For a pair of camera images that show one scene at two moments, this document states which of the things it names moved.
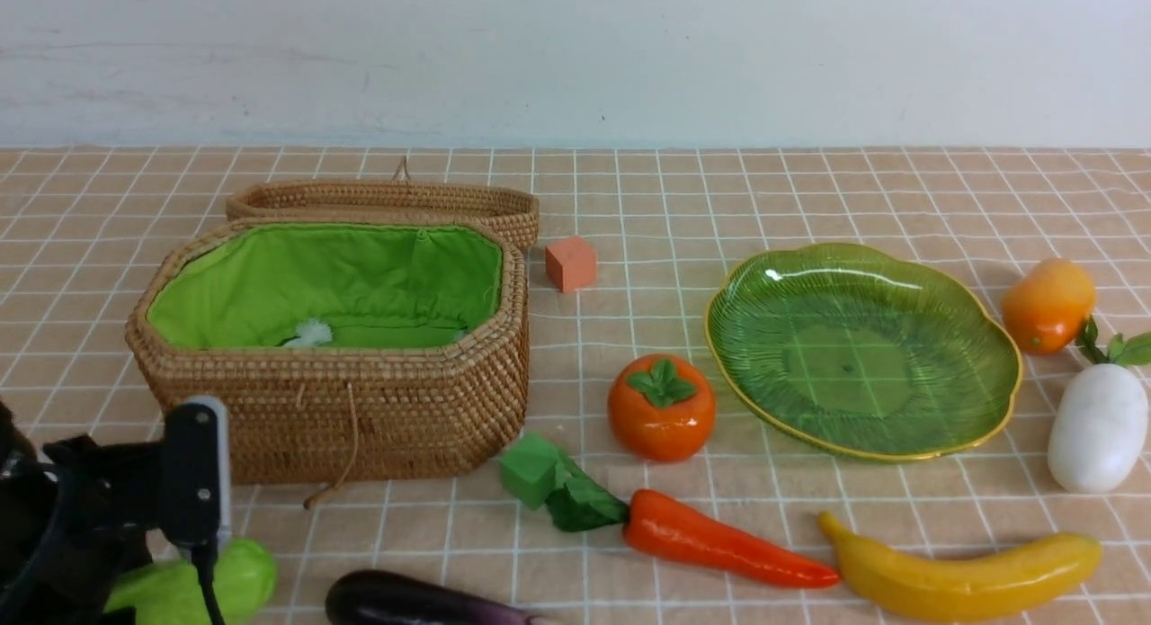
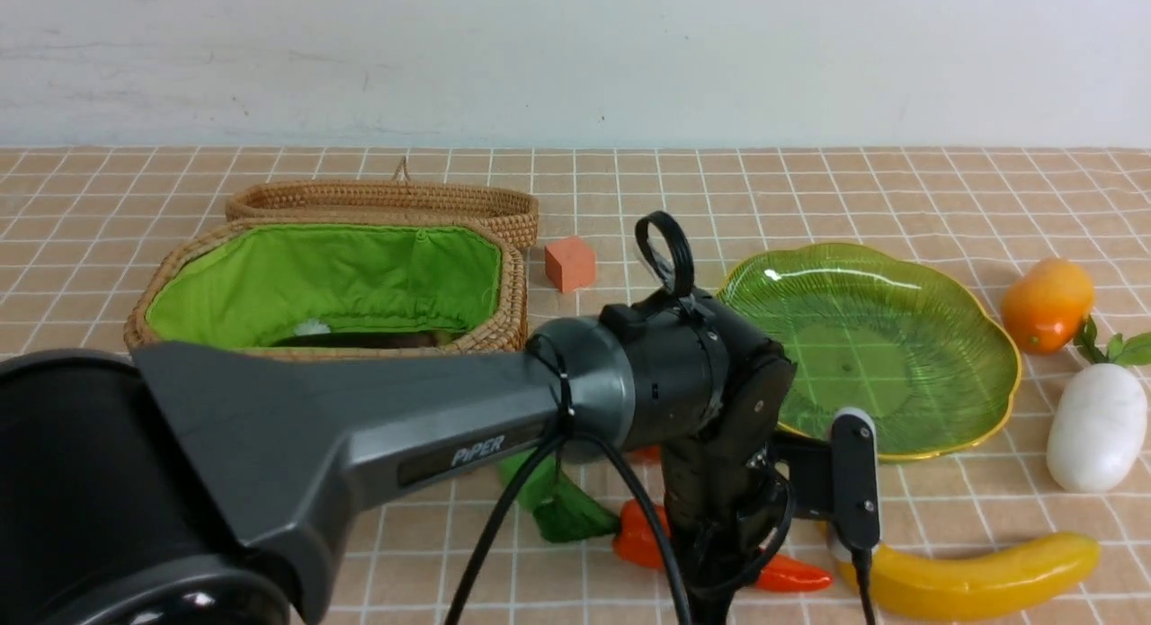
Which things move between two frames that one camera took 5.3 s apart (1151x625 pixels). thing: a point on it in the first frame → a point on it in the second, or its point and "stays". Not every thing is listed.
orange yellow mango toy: x=1048 y=305 stays
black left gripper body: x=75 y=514 → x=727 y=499
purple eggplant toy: x=379 y=597 → x=362 y=340
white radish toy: x=1100 y=414 stays
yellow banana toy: x=994 y=581 stays
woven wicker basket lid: x=400 y=198 stays
